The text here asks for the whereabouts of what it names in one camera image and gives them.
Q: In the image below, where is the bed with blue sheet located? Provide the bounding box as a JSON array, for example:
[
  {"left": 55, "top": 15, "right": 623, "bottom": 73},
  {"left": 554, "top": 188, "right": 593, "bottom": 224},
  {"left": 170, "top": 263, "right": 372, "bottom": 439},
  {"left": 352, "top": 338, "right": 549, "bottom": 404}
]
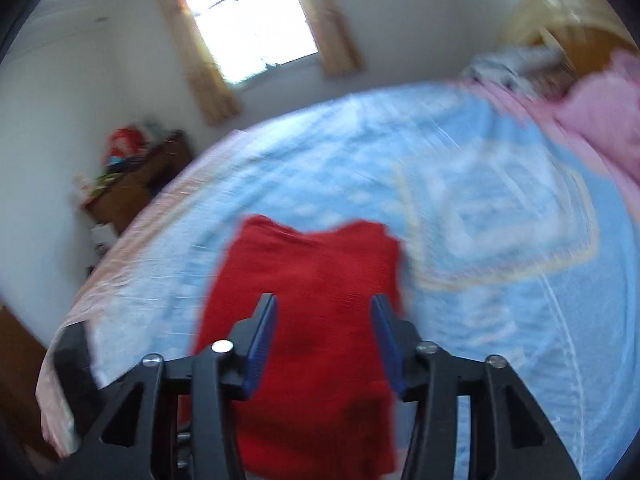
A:
[{"left": 35, "top": 82, "right": 640, "bottom": 480}]

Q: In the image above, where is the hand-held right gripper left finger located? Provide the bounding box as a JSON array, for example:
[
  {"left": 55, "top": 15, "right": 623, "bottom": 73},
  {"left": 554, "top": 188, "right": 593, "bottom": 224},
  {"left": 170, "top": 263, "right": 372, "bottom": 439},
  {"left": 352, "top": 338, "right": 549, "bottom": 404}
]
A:
[{"left": 52, "top": 292, "right": 278, "bottom": 480}]

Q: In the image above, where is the beige patterned curtain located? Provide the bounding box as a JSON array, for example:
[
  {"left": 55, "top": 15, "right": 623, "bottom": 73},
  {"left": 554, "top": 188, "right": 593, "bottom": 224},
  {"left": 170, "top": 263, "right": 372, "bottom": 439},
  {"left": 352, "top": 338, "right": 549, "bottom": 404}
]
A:
[
  {"left": 287, "top": 0, "right": 363, "bottom": 77},
  {"left": 150, "top": 0, "right": 243, "bottom": 127}
]

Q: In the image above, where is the pink blanket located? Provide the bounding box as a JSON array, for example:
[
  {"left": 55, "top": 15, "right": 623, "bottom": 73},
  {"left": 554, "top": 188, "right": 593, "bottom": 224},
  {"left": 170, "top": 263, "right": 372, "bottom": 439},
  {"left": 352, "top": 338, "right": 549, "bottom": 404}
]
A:
[{"left": 460, "top": 50, "right": 640, "bottom": 187}]

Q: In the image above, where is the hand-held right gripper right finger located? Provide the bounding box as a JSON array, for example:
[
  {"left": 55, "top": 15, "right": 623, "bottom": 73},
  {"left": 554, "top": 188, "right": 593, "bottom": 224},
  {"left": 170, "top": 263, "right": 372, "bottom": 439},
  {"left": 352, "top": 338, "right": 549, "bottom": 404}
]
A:
[{"left": 371, "top": 294, "right": 583, "bottom": 480}]

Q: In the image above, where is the window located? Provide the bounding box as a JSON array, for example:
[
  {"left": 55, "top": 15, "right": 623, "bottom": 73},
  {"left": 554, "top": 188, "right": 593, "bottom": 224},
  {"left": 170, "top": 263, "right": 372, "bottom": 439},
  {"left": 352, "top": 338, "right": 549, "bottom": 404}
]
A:
[{"left": 180, "top": 0, "right": 321, "bottom": 86}]

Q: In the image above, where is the white paper bag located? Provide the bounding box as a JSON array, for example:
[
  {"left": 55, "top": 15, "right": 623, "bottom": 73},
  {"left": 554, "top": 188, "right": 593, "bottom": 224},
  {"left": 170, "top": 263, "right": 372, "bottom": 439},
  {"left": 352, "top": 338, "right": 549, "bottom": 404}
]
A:
[{"left": 90, "top": 222, "right": 117, "bottom": 257}]

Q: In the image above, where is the brown wooden desk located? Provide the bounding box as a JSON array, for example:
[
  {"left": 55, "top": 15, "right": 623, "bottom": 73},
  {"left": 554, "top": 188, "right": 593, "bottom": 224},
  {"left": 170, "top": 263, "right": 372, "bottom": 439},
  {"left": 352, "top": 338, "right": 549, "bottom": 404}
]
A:
[{"left": 82, "top": 132, "right": 196, "bottom": 236}]

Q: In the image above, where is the yellow wooden headboard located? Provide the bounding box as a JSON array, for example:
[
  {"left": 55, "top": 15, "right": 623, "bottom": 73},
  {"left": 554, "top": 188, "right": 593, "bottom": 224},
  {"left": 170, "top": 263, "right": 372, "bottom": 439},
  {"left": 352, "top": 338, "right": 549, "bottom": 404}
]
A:
[{"left": 500, "top": 0, "right": 640, "bottom": 81}]

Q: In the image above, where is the red bag on desk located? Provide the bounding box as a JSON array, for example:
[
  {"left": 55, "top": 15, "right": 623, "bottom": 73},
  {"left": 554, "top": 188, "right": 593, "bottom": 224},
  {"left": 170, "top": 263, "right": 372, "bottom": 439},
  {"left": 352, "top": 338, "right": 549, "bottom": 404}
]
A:
[{"left": 107, "top": 127, "right": 147, "bottom": 159}]

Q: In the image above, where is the red embroidered knit sweater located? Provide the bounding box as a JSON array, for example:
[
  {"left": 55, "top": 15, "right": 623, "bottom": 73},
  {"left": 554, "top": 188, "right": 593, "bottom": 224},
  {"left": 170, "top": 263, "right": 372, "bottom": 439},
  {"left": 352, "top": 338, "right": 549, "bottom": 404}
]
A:
[{"left": 180, "top": 214, "right": 408, "bottom": 478}]

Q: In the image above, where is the brown wooden door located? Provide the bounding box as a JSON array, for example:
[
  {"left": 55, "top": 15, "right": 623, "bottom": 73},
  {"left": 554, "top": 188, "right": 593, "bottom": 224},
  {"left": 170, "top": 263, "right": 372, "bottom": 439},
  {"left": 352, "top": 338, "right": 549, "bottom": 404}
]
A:
[{"left": 0, "top": 305, "right": 57, "bottom": 463}]

